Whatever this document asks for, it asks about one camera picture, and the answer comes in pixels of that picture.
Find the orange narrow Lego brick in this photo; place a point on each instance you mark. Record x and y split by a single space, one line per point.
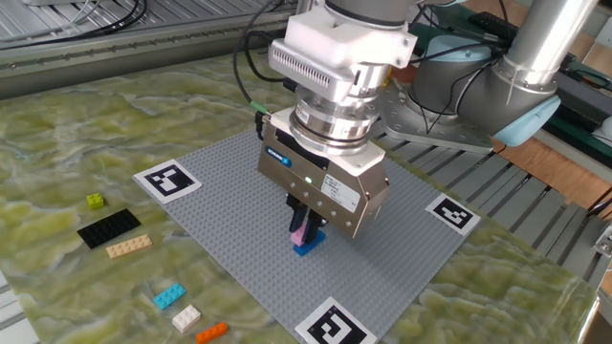
212 333

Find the grey aluminium table rail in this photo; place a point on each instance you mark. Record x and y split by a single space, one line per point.
119 62

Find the silver corner bracket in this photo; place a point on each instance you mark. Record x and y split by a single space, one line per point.
605 243

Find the blue long Lego brick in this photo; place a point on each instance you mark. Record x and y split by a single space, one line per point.
306 250

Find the white Lego brick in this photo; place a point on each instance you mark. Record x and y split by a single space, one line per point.
186 318

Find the green workbench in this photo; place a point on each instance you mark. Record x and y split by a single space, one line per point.
581 136

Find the cyan Lego brick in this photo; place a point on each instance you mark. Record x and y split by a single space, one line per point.
169 295

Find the black Lego plate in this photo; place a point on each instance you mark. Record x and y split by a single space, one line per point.
109 228

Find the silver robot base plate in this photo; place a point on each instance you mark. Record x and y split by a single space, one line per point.
430 131

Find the tan Lego plate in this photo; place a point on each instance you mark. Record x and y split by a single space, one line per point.
129 246

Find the light pink Lego brick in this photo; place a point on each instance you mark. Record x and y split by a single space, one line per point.
298 237

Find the silver Schunk gripper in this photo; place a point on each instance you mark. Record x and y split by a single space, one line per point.
311 181

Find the grey Lego baseplate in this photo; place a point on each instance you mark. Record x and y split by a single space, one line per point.
239 215

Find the black white fiducial marker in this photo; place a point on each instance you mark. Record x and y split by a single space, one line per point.
452 214
167 181

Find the spiral pattern fiducial marker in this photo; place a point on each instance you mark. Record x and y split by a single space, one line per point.
334 325

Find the lime small Lego brick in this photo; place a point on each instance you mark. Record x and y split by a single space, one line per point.
95 201

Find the black keyboard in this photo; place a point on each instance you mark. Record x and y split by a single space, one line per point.
492 26

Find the small yellow plastic tool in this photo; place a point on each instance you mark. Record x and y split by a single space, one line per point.
387 76

